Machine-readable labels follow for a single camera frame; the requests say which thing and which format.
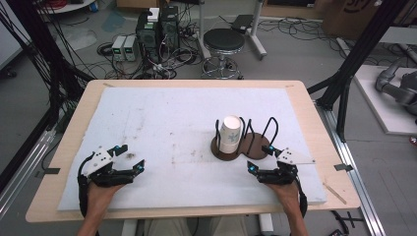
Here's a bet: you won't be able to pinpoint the white metal stand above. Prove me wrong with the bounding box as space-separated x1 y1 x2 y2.
196 0 268 62

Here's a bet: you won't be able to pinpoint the black round stool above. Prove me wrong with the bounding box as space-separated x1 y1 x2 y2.
200 28 246 81

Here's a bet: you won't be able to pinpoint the black flat device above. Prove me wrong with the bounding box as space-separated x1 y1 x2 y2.
230 14 254 34

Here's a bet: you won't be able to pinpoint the brown wire cup holder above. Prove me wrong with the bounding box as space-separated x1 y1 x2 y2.
210 116 280 162

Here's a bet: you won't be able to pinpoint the person's right hand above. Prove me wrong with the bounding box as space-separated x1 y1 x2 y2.
265 181 302 214

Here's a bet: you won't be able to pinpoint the white platform board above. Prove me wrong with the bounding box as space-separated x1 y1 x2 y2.
353 64 417 137

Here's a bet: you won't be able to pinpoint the white foam mat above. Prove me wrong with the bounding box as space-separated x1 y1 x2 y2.
57 87 328 211

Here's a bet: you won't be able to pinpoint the cardboard box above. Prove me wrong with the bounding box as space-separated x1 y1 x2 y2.
323 0 417 41

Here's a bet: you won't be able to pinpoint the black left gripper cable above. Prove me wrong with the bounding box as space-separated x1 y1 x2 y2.
77 152 96 218

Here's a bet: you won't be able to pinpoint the black frame post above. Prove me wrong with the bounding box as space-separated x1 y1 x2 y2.
307 0 411 143
6 0 94 112

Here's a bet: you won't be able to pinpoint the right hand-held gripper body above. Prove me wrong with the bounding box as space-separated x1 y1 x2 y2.
257 147 317 185

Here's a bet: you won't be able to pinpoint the tangle of floor cables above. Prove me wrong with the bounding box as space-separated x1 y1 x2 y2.
96 38 205 81

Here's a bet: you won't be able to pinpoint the person's legs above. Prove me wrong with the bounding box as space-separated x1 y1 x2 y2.
143 215 251 236

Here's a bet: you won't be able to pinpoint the person's left hand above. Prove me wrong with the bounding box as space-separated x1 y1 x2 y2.
86 181 126 217

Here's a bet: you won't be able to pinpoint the grey power supply unit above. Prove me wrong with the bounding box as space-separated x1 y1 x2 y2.
123 34 140 62
111 34 128 62

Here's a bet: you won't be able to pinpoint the black computer tower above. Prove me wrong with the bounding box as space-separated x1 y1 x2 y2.
159 5 181 53
135 10 162 63

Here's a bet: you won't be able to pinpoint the thin wooden stick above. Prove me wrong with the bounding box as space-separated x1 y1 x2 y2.
323 182 347 206

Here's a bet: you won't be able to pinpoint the aluminium rail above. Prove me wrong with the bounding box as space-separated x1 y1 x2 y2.
316 102 387 236
0 129 58 220

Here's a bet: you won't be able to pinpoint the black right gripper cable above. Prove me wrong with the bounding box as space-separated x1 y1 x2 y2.
294 175 309 218

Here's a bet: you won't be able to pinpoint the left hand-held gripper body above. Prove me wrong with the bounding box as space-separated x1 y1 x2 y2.
82 146 136 189

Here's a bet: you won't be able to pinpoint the small white box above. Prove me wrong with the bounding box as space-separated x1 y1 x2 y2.
147 7 160 24

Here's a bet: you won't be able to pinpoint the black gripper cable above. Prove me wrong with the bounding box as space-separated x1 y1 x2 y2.
77 152 96 218
294 175 309 218

